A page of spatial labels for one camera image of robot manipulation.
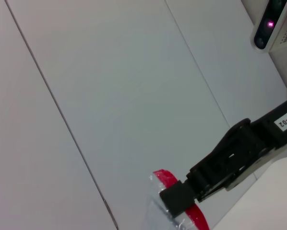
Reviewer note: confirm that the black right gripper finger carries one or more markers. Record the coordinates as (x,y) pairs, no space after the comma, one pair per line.
(178,198)

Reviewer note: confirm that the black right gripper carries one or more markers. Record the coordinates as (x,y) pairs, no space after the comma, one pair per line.
(242,148)

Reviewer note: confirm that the clear document bag red zipper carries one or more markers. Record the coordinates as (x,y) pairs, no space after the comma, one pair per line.
(194,210)

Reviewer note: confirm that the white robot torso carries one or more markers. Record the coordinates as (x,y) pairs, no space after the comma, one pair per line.
(266,203)

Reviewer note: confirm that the silver head camera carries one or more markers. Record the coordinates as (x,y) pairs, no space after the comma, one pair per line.
(270,24)

